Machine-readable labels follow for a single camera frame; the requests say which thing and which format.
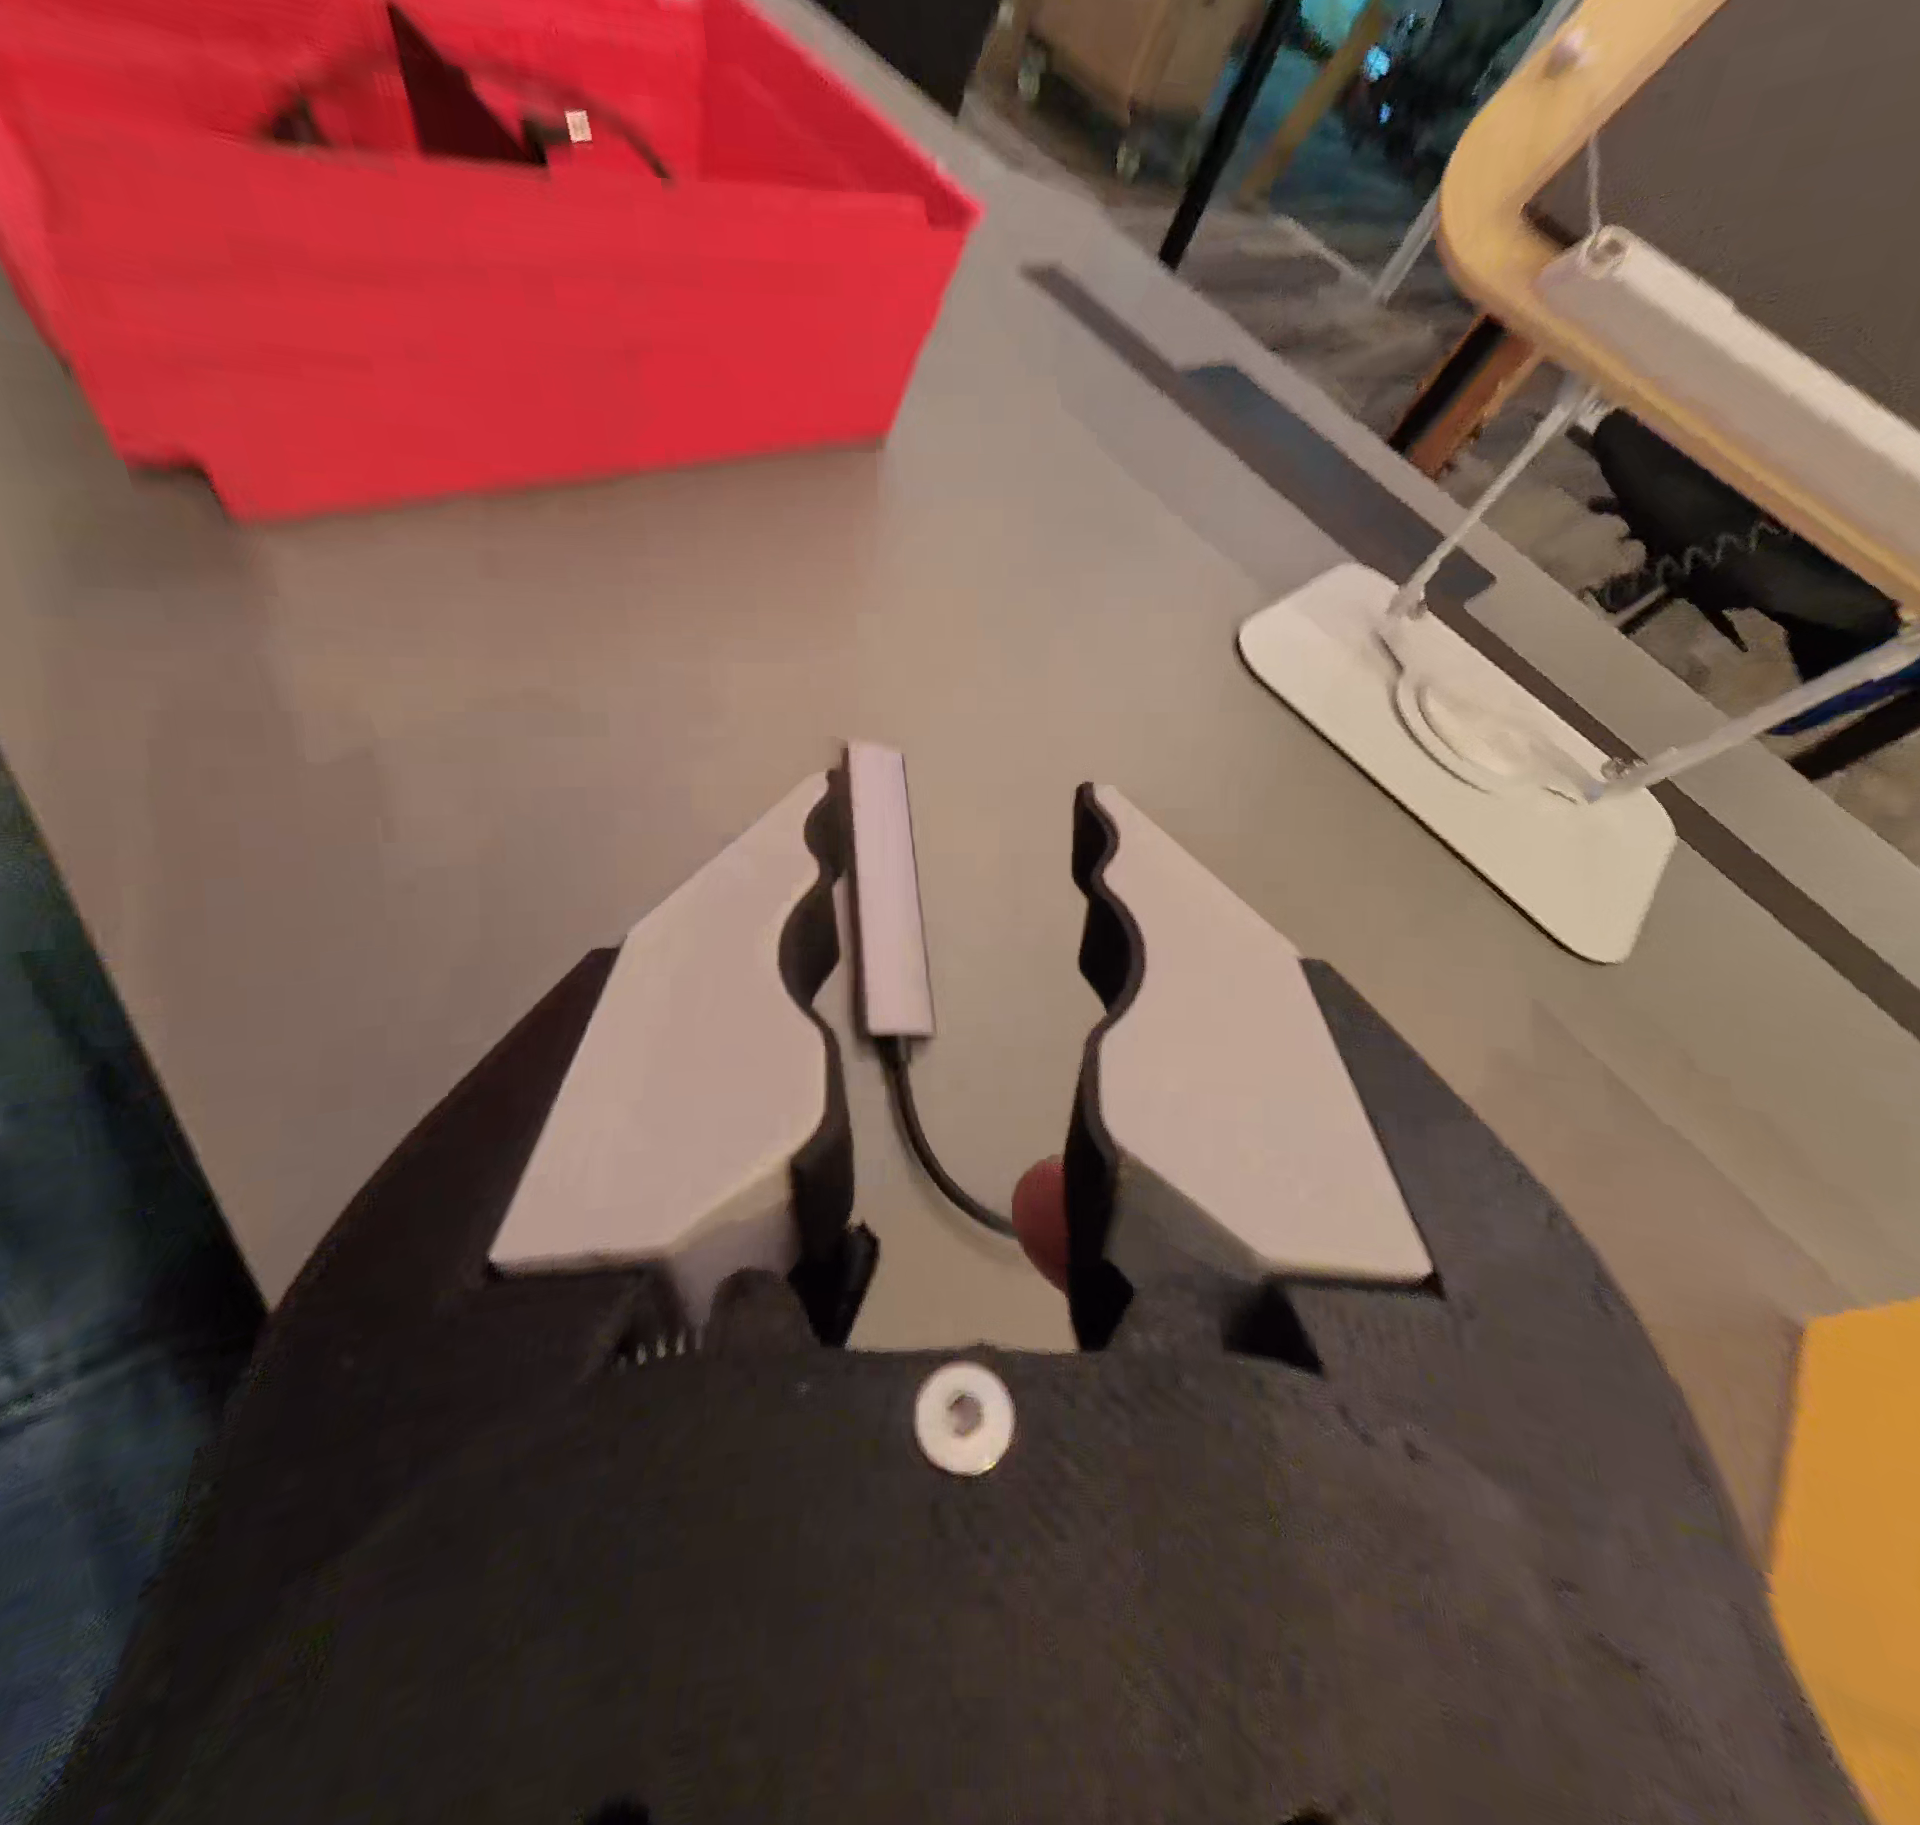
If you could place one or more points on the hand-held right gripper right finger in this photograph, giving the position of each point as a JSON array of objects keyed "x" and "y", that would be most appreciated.
[{"x": 1261, "y": 1105}]

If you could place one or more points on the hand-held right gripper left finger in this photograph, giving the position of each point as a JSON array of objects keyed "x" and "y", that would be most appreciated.
[{"x": 661, "y": 1105}]

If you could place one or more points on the yellow plastic bin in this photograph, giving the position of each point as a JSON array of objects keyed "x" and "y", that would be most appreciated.
[{"x": 1861, "y": 1586}]

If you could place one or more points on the red plastic bin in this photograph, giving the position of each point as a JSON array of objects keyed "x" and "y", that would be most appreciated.
[{"x": 481, "y": 325}]

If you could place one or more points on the person's right hand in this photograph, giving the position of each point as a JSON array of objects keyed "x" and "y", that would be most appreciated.
[{"x": 1042, "y": 1217}]

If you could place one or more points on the white stand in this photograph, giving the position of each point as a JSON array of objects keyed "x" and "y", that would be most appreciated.
[{"x": 1502, "y": 775}]

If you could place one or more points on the person's blue jeans leg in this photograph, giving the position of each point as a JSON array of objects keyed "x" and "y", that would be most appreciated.
[{"x": 90, "y": 1347}]

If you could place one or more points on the wooden beam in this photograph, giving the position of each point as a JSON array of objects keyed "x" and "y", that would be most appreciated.
[{"x": 1465, "y": 385}]

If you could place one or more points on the black tripod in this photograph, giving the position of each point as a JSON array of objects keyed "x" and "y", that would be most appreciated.
[{"x": 1246, "y": 72}]

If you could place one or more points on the black plastic bin divider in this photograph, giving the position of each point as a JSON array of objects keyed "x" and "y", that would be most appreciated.
[{"x": 451, "y": 87}]

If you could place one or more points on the black office chair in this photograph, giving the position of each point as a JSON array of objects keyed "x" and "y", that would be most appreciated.
[{"x": 1456, "y": 54}]

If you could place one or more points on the stack of cardboard boxes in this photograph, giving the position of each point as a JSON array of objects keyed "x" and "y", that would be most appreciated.
[{"x": 1157, "y": 11}]

